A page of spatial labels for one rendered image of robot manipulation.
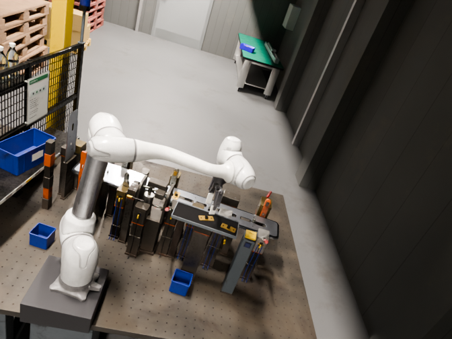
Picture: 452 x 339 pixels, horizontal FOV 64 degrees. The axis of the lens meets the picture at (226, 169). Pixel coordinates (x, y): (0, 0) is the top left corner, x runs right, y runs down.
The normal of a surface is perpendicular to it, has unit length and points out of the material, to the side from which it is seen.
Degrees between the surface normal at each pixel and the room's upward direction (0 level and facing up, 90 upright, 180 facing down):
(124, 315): 0
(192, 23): 90
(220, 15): 90
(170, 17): 90
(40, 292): 4
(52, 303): 4
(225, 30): 90
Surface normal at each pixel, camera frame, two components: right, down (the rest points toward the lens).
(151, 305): 0.29, -0.82
